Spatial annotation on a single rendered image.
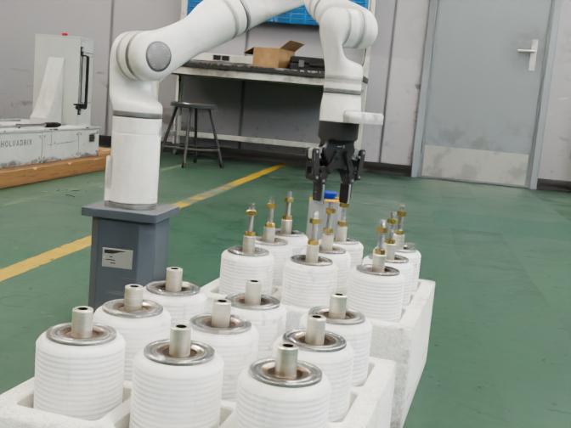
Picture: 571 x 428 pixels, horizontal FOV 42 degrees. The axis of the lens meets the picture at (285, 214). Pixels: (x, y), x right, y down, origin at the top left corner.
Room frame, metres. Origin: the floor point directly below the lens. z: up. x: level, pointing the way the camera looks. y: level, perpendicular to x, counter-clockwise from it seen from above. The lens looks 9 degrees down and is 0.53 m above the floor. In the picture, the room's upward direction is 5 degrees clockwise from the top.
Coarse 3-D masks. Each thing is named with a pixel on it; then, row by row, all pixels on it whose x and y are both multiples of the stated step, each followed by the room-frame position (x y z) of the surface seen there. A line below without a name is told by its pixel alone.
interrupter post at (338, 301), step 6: (336, 294) 0.97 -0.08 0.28; (342, 294) 0.97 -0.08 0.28; (330, 300) 0.96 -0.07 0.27; (336, 300) 0.95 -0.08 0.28; (342, 300) 0.95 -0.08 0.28; (330, 306) 0.96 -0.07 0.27; (336, 306) 0.95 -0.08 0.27; (342, 306) 0.95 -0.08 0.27; (330, 312) 0.96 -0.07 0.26; (336, 312) 0.95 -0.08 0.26; (342, 312) 0.95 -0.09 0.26; (336, 318) 0.95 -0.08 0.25
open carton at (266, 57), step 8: (256, 48) 5.96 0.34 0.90; (264, 48) 5.93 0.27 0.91; (272, 48) 5.91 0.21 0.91; (280, 48) 5.90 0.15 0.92; (288, 48) 6.00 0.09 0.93; (296, 48) 6.10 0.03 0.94; (256, 56) 5.96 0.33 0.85; (264, 56) 5.93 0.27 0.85; (272, 56) 5.90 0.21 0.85; (280, 56) 5.92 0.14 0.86; (288, 56) 6.05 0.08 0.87; (256, 64) 5.96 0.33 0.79; (264, 64) 5.93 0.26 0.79; (272, 64) 5.90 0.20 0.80; (280, 64) 5.93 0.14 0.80; (288, 64) 6.06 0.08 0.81
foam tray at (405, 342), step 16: (208, 288) 1.32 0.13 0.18; (272, 288) 1.37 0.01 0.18; (432, 288) 1.49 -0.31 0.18; (208, 304) 1.27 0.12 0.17; (416, 304) 1.34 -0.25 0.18; (288, 320) 1.23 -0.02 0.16; (400, 320) 1.22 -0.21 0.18; (416, 320) 1.24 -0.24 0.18; (384, 336) 1.18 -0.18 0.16; (400, 336) 1.18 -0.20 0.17; (416, 336) 1.26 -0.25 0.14; (384, 352) 1.18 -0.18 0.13; (400, 352) 1.18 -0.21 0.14; (416, 352) 1.30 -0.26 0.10; (400, 368) 1.18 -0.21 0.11; (416, 368) 1.34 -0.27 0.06; (400, 384) 1.17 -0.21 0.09; (416, 384) 1.38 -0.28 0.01; (400, 400) 1.17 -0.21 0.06; (400, 416) 1.17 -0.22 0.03
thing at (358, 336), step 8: (304, 320) 0.95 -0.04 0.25; (368, 320) 0.96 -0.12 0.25; (304, 328) 0.94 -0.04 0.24; (328, 328) 0.92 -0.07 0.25; (336, 328) 0.92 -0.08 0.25; (344, 328) 0.92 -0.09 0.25; (352, 328) 0.92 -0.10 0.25; (360, 328) 0.93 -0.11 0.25; (368, 328) 0.94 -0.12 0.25; (344, 336) 0.92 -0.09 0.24; (352, 336) 0.92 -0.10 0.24; (360, 336) 0.93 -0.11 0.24; (368, 336) 0.94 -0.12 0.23; (352, 344) 0.92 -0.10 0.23; (360, 344) 0.93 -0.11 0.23; (368, 344) 0.94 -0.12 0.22; (360, 352) 0.93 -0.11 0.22; (368, 352) 0.95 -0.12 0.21; (360, 360) 0.93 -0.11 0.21; (368, 360) 0.96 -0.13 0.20; (360, 368) 0.93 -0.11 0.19; (352, 376) 0.92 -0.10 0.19; (360, 376) 0.93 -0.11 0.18; (352, 384) 0.92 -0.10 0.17; (360, 384) 0.93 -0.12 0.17
